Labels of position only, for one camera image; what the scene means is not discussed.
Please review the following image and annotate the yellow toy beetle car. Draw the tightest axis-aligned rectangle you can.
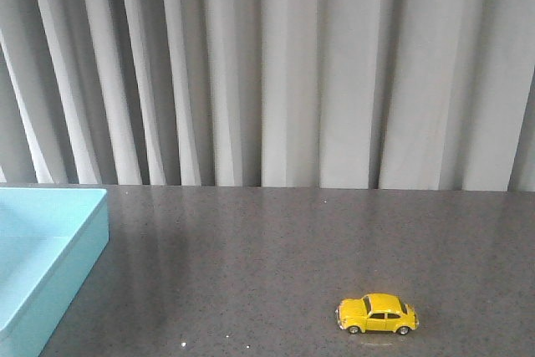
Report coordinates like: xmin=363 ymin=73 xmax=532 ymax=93
xmin=335 ymin=293 xmax=420 ymax=335

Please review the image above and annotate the grey pleated curtain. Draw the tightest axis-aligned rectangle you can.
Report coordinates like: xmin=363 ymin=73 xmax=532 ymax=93
xmin=1 ymin=0 xmax=534 ymax=191

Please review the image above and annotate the light blue storage box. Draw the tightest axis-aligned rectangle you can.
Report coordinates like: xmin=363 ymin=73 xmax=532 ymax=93
xmin=1 ymin=187 xmax=110 ymax=356

